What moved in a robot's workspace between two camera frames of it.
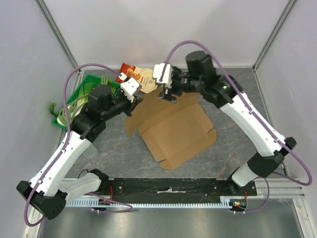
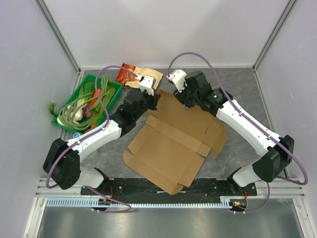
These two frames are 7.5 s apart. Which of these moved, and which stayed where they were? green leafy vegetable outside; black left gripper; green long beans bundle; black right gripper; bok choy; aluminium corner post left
Moved: black left gripper; black right gripper
Stayed: bok choy; green long beans bundle; aluminium corner post left; green leafy vegetable outside
